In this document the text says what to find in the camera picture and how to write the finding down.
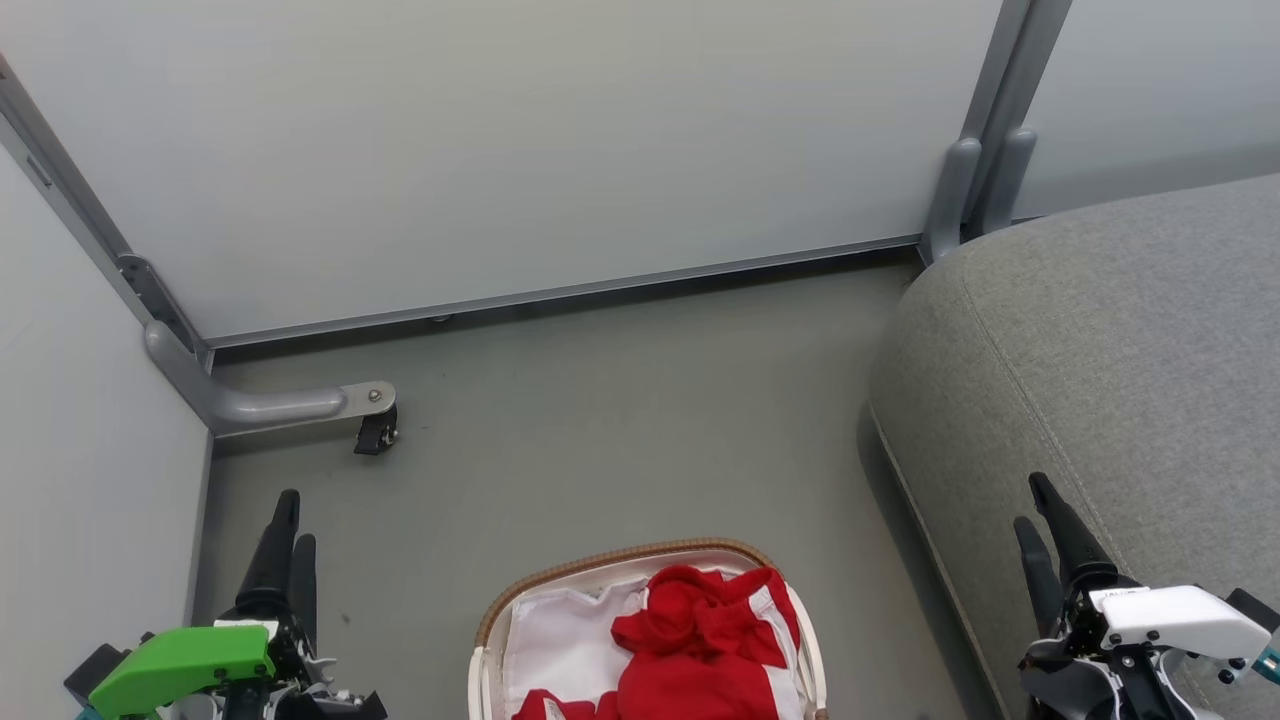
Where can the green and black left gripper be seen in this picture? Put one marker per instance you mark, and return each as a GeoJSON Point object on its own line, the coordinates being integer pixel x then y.
{"type": "Point", "coordinates": [180, 665]}

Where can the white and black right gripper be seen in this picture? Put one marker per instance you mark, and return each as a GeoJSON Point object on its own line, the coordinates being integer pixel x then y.
{"type": "Point", "coordinates": [1170, 620]}

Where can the red and white garment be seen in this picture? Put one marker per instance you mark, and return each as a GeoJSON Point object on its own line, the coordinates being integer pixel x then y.
{"type": "Point", "coordinates": [700, 650]}

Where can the grey fabric sofa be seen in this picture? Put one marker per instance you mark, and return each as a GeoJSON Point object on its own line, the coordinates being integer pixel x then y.
{"type": "Point", "coordinates": [1090, 380]}

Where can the grey metal partition foot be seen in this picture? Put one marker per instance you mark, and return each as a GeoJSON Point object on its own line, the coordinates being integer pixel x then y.
{"type": "Point", "coordinates": [260, 405]}

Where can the white basket with brown rim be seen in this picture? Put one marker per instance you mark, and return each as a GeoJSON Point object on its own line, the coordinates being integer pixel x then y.
{"type": "Point", "coordinates": [560, 575]}

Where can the grey partition bottom rail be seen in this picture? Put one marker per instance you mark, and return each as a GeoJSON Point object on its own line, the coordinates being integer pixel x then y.
{"type": "Point", "coordinates": [560, 292]}

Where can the grey partition corner post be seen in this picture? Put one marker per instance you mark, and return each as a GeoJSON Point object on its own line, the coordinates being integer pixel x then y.
{"type": "Point", "coordinates": [90, 225]}

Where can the grey partition double post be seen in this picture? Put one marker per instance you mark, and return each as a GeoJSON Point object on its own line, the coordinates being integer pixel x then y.
{"type": "Point", "coordinates": [985, 150]}

